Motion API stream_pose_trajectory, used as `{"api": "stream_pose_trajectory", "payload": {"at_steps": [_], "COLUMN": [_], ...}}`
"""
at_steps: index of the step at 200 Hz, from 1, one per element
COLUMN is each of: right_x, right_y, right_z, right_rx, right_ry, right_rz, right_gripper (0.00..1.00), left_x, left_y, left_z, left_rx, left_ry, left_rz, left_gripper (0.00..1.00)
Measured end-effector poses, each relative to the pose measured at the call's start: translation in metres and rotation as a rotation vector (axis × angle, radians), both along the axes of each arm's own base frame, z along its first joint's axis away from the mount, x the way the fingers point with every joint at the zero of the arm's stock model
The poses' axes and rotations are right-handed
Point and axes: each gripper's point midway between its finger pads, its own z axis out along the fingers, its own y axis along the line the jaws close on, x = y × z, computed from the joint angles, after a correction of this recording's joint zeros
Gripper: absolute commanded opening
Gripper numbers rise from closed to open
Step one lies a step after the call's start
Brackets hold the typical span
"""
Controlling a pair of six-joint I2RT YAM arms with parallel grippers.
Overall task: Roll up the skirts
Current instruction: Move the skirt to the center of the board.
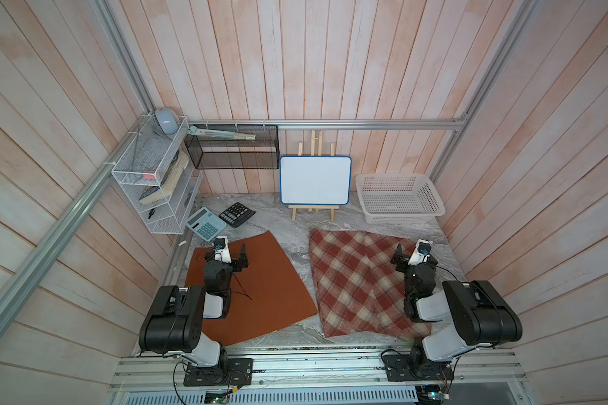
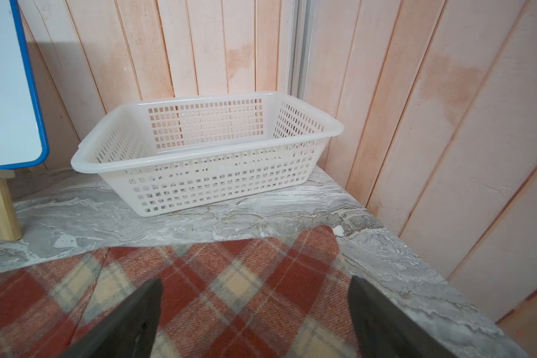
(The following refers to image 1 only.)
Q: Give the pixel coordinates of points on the pale green ruler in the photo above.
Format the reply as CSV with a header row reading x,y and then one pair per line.
x,y
219,134

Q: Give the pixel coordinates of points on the white plastic basket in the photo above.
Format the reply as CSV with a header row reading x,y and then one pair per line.
x,y
398,198

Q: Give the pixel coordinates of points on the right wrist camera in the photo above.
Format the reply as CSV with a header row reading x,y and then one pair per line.
x,y
421,253

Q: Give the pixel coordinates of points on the black mesh wall basket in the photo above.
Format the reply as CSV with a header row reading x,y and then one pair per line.
x,y
263,153

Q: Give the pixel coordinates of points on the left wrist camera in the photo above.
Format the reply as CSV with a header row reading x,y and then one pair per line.
x,y
222,250

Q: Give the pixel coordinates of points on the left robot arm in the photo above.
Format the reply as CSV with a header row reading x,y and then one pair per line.
x,y
174,324

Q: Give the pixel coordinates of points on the white wire shelf rack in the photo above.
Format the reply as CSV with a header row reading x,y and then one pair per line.
x,y
157,175

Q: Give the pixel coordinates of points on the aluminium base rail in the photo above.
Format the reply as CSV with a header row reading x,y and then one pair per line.
x,y
324,366

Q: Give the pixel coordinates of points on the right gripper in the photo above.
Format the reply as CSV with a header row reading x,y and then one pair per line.
x,y
405,259

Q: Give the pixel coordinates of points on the black calculator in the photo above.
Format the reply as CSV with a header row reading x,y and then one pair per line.
x,y
236,215

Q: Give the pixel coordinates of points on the teal calculator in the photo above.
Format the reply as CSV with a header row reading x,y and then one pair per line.
x,y
206,224

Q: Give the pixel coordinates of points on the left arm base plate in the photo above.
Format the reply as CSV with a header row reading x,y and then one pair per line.
x,y
229,372

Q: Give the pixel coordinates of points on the rust orange skirt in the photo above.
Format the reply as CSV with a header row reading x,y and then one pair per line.
x,y
267,296

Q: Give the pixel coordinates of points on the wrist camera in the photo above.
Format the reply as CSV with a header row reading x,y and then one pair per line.
x,y
421,253
222,250

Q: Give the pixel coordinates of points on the grey computer mouse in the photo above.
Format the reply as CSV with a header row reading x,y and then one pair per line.
x,y
168,121

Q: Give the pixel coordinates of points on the white board blue frame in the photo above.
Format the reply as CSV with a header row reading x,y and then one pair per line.
x,y
315,180

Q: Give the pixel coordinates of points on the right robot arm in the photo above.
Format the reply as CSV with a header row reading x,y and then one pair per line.
x,y
478,316

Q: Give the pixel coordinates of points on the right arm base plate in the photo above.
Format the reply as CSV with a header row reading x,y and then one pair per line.
x,y
414,367

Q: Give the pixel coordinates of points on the book on shelf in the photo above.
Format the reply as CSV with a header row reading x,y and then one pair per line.
x,y
169,182

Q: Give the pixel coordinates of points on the red plaid skirt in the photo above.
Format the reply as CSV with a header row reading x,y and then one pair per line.
x,y
357,287

